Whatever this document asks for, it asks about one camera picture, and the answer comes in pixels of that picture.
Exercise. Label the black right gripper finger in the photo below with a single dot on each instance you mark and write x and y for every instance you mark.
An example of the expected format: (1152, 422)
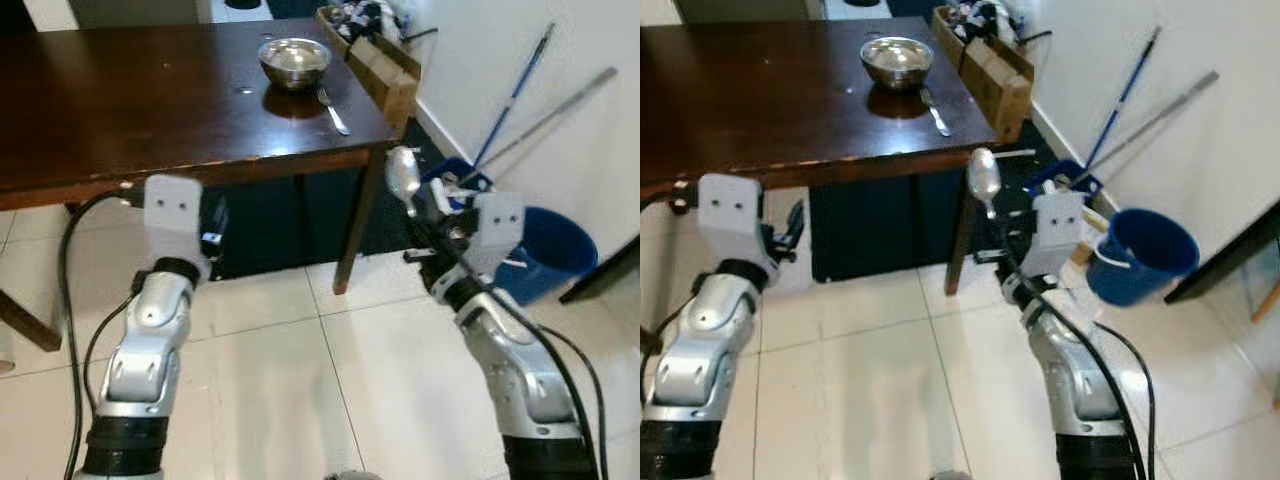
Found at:
(440, 207)
(421, 227)
(997, 228)
(1014, 210)

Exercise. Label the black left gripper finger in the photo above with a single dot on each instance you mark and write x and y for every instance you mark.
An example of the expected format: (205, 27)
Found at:
(795, 225)
(218, 215)
(773, 233)

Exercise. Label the silver metal spoon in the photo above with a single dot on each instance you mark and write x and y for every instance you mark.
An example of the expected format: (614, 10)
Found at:
(984, 178)
(402, 175)

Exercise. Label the silver metal fork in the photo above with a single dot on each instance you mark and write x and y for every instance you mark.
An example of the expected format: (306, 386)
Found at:
(333, 112)
(934, 113)

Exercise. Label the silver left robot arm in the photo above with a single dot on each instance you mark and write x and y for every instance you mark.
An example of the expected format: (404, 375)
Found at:
(140, 370)
(700, 370)

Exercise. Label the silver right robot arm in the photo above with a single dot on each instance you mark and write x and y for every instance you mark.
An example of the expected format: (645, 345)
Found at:
(1075, 380)
(520, 380)

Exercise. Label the thin white stick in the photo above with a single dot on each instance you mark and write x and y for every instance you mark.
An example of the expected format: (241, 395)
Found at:
(1010, 153)

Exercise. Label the blue plastic bucket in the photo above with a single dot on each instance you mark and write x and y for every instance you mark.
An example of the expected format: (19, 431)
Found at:
(1150, 255)
(550, 260)

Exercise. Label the large brown cardboard box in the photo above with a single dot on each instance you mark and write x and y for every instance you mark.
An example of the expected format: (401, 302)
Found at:
(1000, 90)
(385, 85)

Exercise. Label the dark brown wooden table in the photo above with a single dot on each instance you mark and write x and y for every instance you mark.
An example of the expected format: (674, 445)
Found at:
(150, 90)
(780, 90)

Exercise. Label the stainless steel bowl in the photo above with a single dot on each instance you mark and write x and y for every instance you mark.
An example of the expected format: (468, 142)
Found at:
(295, 65)
(897, 65)

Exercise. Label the brown wooden chair leg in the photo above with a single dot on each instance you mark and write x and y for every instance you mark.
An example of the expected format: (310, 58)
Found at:
(30, 320)

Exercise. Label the dark rubbish pile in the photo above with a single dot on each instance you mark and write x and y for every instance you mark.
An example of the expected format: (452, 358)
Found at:
(985, 14)
(365, 15)

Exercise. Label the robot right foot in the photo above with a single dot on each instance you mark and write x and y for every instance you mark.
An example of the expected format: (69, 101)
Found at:
(947, 475)
(350, 475)

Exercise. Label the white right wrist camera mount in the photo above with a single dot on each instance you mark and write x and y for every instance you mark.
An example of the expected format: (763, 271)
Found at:
(497, 230)
(1058, 230)

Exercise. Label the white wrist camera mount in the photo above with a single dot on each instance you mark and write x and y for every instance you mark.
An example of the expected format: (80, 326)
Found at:
(497, 230)
(730, 215)
(170, 215)
(1058, 230)

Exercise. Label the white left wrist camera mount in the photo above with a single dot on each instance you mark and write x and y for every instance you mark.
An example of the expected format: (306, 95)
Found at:
(170, 215)
(730, 215)

